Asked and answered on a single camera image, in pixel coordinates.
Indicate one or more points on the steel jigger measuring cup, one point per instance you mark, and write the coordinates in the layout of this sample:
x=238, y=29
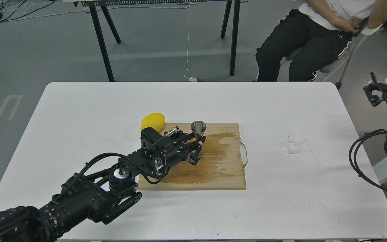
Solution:
x=198, y=128

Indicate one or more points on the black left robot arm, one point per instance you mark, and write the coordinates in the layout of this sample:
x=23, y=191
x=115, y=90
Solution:
x=105, y=188

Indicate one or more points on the wooden cutting board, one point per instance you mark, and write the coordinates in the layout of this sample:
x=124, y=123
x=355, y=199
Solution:
x=219, y=168

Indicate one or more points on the black-legged background table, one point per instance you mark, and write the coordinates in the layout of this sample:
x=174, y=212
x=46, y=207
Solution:
x=170, y=40

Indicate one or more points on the yellow lemon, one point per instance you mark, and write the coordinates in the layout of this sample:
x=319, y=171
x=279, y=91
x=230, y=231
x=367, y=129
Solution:
x=154, y=120

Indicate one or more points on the white chair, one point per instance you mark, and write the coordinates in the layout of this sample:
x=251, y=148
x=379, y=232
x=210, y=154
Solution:
x=346, y=57

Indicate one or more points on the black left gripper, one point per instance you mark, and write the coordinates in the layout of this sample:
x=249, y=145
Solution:
x=165, y=153

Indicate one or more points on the seated person white shirt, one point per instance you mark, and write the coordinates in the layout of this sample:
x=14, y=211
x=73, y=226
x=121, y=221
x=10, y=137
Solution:
x=322, y=30

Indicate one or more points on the clear glass cup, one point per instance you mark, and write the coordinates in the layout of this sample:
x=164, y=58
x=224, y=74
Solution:
x=293, y=143

